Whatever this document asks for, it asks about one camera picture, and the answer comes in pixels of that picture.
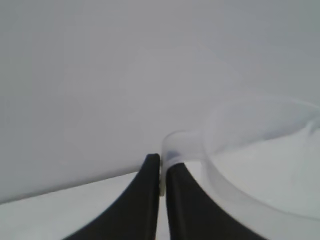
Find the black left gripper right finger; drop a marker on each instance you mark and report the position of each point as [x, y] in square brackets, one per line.
[195, 212]

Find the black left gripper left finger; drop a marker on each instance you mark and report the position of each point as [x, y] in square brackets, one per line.
[130, 207]

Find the translucent plastic measuring cup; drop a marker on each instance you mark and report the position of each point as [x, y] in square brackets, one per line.
[225, 190]

